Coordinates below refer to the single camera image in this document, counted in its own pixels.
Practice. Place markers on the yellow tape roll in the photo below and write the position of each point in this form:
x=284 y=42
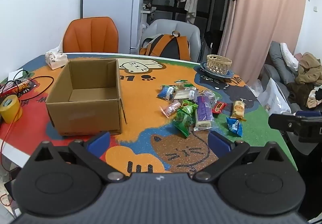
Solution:
x=10 y=109

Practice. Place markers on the orange chair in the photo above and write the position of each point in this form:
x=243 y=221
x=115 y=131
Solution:
x=90 y=35

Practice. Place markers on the white cloth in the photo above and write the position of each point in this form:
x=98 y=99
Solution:
x=289 y=55

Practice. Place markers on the blue foil snack packet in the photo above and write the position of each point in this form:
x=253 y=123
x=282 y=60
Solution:
x=235 y=127

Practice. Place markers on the red orange wrapped packet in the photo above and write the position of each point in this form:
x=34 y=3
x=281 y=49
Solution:
x=18 y=86

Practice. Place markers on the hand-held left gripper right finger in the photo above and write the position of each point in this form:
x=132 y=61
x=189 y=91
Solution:
x=218 y=144

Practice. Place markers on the orange grey backpack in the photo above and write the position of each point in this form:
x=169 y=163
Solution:
x=171 y=46

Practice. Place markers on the brown cardboard box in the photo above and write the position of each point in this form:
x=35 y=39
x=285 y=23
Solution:
x=83 y=110

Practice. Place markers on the blue green snack packet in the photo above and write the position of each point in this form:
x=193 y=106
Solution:
x=166 y=92

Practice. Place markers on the colourful cat table mat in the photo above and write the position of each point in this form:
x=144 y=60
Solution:
x=143 y=115

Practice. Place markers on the grey sofa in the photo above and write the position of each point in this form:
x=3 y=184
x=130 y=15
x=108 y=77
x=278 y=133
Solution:
x=275 y=65

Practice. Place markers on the pink curtain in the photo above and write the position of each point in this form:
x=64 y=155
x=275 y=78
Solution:
x=264 y=20

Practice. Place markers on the printed tissue pack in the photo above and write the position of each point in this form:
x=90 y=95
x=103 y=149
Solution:
x=55 y=59

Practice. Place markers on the blue ceramic plate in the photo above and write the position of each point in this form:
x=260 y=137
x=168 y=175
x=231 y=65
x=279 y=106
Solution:
x=208 y=71

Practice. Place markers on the white plastic bag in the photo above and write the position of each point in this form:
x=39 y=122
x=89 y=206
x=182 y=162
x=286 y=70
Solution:
x=275 y=98

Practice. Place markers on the black bag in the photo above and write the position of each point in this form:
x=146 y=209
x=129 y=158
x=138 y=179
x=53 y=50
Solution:
x=213 y=41

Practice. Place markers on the white refrigerator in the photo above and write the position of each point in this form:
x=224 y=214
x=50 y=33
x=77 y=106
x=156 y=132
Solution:
x=110 y=7

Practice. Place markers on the clear crinkled snack packet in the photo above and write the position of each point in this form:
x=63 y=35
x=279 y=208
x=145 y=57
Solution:
x=210 y=95

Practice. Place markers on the clear plastic bag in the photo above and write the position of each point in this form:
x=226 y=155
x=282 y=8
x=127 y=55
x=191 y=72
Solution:
x=256 y=87

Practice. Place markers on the small red snack packet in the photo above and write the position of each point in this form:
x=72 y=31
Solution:
x=219 y=107

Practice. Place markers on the purple cake roll packet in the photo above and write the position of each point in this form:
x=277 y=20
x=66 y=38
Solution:
x=203 y=112

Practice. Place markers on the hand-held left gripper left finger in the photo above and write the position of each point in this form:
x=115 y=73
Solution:
x=96 y=143

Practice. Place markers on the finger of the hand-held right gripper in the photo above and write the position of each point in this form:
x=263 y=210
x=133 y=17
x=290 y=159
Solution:
x=309 y=113
x=281 y=122

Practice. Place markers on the woven bamboo basket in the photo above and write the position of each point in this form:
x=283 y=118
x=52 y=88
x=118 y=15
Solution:
x=218 y=63

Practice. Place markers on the grey chair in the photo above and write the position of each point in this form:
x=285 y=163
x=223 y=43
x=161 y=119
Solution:
x=173 y=27

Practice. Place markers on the clear green-label cracker packet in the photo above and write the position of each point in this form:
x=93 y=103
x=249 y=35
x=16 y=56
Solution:
x=185 y=84

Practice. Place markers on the brown clothes pile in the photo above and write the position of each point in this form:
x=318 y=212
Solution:
x=308 y=73

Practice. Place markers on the white storage shelf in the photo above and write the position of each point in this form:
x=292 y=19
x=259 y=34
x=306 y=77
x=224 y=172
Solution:
x=148 y=11

